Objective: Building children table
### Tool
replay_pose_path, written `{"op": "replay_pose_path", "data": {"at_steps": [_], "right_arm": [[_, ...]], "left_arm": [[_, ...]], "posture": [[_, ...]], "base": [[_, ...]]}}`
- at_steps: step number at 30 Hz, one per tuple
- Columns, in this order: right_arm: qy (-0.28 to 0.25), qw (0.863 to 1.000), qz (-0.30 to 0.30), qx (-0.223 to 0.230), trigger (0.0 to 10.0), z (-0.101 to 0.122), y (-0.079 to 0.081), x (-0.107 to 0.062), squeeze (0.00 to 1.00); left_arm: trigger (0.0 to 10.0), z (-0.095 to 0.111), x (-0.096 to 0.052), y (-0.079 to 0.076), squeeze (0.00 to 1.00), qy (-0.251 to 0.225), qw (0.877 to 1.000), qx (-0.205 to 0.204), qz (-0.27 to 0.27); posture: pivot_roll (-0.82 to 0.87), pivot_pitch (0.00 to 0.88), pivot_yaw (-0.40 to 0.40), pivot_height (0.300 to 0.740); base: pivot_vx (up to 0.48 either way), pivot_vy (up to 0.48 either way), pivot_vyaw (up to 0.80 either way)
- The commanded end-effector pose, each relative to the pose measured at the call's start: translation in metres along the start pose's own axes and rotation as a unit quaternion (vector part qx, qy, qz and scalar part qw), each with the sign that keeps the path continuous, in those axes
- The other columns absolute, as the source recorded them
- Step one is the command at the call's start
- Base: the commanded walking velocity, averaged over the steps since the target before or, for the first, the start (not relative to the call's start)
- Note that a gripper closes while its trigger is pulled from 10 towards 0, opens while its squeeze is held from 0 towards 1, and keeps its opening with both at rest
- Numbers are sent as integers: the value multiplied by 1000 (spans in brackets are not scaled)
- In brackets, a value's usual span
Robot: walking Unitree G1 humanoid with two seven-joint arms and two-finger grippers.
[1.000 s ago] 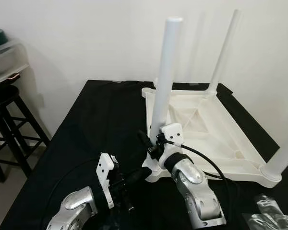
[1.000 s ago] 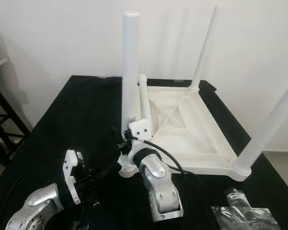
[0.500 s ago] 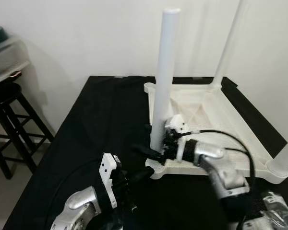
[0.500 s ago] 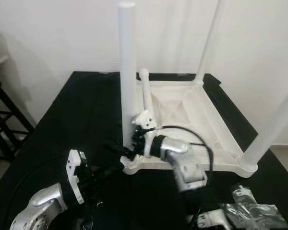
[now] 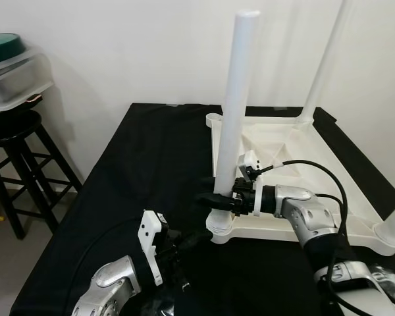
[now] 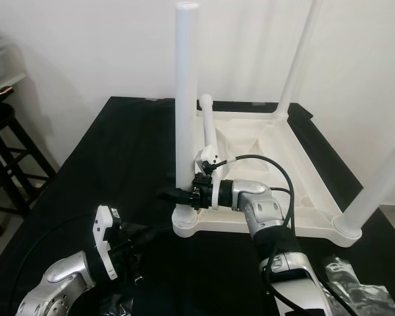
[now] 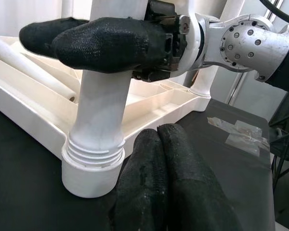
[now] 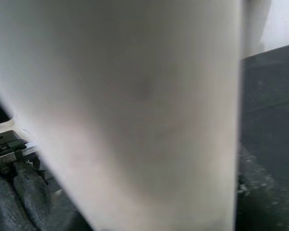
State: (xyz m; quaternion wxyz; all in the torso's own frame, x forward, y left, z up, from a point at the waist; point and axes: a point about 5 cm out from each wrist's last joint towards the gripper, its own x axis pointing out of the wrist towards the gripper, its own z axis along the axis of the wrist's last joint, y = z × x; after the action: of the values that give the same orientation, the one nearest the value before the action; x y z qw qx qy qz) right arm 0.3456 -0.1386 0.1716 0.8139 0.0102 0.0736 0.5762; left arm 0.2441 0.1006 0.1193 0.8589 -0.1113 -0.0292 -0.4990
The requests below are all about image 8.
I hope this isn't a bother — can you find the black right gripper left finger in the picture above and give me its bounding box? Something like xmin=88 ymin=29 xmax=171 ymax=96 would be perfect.
xmin=49 ymin=186 xmax=96 ymax=231

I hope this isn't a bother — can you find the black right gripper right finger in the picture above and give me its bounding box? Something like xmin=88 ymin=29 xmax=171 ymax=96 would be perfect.
xmin=236 ymin=144 xmax=289 ymax=231

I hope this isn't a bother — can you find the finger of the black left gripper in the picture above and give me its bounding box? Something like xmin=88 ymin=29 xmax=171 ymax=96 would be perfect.
xmin=13 ymin=168 xmax=53 ymax=231
xmin=0 ymin=173 xmax=36 ymax=231

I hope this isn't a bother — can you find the white plastic table leg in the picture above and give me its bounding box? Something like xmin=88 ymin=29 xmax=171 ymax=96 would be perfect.
xmin=0 ymin=0 xmax=244 ymax=231

